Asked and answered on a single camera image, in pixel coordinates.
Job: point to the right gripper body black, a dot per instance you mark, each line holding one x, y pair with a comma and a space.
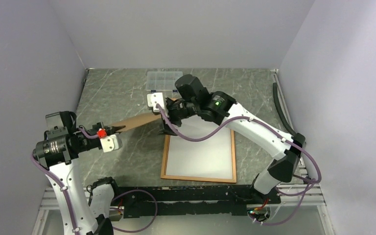
179, 110

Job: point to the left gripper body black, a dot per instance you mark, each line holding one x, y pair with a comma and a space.
85, 143

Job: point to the brown backing board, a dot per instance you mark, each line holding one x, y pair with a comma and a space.
137, 121

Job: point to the sunset photo print board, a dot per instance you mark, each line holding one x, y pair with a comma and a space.
204, 152

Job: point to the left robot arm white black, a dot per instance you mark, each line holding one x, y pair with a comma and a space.
57, 156

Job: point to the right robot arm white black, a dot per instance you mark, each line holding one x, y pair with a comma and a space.
224, 111

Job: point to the clear plastic organizer box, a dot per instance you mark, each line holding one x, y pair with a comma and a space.
162, 81

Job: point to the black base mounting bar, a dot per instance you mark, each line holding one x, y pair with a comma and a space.
191, 200

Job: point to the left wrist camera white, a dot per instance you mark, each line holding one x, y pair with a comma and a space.
109, 142

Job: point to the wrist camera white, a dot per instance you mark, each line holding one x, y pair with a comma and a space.
156, 100
109, 142

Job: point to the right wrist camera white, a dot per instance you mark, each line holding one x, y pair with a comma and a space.
156, 100

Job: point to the aluminium extrusion rail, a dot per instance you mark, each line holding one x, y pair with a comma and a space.
313, 197

